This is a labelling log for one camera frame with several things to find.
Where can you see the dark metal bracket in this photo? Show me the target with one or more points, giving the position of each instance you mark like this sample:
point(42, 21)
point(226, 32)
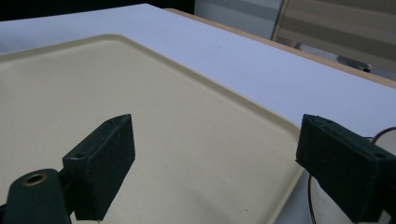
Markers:
point(355, 63)

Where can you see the white bowl with brown rim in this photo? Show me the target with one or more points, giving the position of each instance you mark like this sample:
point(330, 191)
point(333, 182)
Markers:
point(327, 208)

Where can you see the beige slatted panel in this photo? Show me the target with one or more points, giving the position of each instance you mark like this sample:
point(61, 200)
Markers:
point(342, 28)

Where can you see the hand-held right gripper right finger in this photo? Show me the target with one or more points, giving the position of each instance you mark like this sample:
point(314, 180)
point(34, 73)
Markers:
point(345, 168)

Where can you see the beige plastic tray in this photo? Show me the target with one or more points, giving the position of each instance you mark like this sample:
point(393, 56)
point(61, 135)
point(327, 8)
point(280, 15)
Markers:
point(174, 124)

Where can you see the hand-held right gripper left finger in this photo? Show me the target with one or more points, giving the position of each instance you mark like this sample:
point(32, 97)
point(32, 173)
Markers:
point(102, 165)

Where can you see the grey cabinet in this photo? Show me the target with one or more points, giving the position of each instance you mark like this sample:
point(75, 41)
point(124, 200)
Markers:
point(236, 15)

